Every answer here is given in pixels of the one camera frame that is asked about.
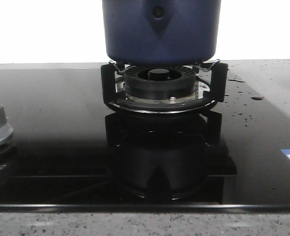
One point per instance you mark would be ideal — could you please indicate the dark blue cooking pot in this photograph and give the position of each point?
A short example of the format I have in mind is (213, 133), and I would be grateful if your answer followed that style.
(161, 32)

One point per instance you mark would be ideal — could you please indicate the black pot support grate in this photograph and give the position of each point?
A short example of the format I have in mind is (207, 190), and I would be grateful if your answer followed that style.
(210, 88)

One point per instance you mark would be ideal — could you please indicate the black round gas burner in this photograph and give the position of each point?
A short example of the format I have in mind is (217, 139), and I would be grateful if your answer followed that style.
(159, 83)

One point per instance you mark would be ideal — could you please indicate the black glass gas cooktop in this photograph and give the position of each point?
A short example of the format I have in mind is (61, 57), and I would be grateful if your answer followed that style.
(70, 153)

